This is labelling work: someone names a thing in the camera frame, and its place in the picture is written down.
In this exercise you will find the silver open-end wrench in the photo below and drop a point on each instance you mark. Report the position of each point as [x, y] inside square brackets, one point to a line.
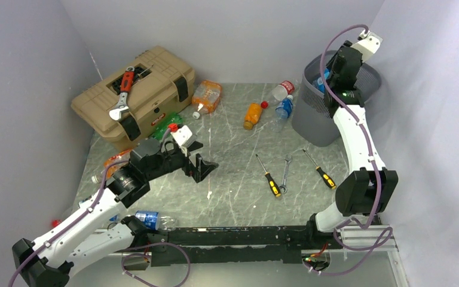
[283, 186]

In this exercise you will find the clear bottle red cap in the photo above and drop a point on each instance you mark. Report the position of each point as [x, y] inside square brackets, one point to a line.
[277, 94]

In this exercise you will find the blue pepsi bottle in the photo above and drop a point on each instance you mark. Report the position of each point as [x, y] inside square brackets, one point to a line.
[156, 220]

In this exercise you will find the green plastic bottle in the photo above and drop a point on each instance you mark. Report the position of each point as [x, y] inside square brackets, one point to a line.
[161, 127]

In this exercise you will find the red adjustable wrench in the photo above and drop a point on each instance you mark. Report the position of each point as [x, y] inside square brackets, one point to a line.
[125, 87]

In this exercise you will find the clear bottle blue label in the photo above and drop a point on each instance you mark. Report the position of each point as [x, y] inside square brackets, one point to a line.
[319, 83]

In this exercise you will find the large orange label bottle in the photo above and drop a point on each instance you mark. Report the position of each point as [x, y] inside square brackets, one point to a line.
[206, 98]

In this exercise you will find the blue label water bottle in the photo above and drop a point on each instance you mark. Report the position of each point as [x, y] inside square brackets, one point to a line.
[283, 112]

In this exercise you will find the crushed orange label bottle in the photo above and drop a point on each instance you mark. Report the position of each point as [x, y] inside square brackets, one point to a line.
[102, 172]

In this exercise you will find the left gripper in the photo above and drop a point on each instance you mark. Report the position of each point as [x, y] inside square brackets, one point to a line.
[201, 168]

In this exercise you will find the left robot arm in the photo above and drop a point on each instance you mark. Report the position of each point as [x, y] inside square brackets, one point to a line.
[56, 256]

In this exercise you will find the yellow black screwdriver right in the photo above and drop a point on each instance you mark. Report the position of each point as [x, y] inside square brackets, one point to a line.
[329, 182]

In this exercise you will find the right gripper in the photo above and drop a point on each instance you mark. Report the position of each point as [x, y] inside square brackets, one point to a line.
[332, 61]

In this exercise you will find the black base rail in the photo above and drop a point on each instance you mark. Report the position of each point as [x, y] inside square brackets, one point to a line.
[288, 244]

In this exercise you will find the orange juice bottle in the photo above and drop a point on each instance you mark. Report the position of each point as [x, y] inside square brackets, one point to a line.
[252, 116]

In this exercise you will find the yellow black screwdriver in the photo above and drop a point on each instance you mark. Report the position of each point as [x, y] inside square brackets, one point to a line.
[329, 182]
[270, 181]

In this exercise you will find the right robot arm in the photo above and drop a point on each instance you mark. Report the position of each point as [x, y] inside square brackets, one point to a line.
[369, 186]

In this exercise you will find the tan plastic toolbox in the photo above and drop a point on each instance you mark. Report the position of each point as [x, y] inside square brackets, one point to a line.
[163, 85]

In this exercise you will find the yellow black screwdriver left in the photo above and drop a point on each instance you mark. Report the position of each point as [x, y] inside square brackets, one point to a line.
[270, 181]

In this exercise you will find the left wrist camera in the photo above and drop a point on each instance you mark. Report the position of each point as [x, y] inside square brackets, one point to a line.
[183, 136]

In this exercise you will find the grey mesh waste bin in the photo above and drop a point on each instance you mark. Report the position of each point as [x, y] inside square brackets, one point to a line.
[310, 117]

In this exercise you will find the small red cap bottle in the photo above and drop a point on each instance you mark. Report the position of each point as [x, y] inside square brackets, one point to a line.
[56, 222]

